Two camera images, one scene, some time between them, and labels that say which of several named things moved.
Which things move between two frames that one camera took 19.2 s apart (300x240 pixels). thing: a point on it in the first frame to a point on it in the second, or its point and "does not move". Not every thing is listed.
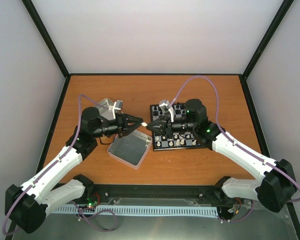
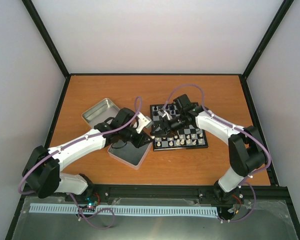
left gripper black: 122,122 to 139,143
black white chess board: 179,140 does not move
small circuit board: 91,204 does not move
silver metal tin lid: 106,108 does not move
